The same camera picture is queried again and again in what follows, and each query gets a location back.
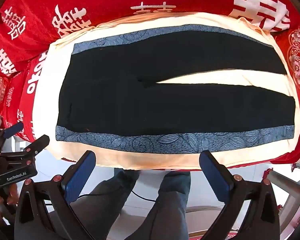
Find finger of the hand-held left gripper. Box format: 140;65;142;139
0;134;50;166
0;122;24;153

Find person's left hand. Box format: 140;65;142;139
0;184;18;207

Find grey metal frame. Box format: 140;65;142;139
266;160;300;232

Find cream cloth sheet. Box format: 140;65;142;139
33;12;300;170

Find person's right leg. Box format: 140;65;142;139
109;171;191;240

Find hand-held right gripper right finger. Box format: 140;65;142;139
199;150;282;240

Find person's leg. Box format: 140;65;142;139
109;171;191;240
69;168;140;240

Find person's left leg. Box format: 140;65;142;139
69;168;140;240

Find black pants with blue stripes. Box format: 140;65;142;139
55;26;296;153

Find red blanket with white characters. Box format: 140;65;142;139
0;0;300;173

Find black cable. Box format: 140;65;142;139
44;191;157;207

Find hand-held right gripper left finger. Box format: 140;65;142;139
14;150;97;240

